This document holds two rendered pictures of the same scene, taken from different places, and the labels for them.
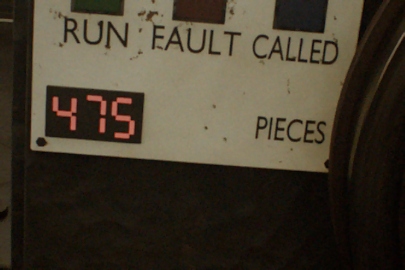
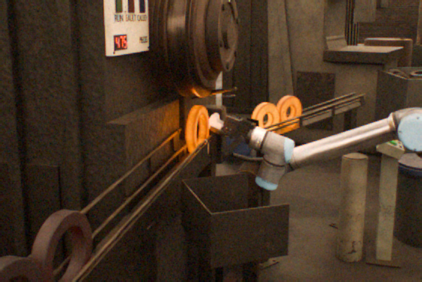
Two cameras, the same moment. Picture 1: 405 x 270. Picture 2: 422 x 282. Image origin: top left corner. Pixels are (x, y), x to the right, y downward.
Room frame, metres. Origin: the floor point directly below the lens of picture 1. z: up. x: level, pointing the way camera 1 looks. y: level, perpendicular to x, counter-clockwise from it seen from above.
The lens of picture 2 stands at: (-0.15, 1.36, 1.17)
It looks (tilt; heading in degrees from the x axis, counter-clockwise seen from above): 12 degrees down; 289
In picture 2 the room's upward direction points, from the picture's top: straight up
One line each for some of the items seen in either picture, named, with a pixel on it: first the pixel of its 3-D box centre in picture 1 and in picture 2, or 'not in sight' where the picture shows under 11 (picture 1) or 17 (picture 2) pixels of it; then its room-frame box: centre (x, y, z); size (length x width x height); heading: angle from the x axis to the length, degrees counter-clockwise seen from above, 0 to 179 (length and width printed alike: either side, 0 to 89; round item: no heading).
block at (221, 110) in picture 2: not in sight; (212, 133); (0.54, -0.57, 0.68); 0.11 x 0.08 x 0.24; 3
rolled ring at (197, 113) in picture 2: not in sight; (197, 130); (0.51, -0.33, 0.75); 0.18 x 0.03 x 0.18; 92
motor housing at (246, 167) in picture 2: not in sight; (249, 220); (0.40, -0.67, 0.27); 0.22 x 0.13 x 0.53; 93
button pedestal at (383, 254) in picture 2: not in sight; (386, 197); (-0.18, -1.06, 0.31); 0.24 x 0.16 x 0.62; 93
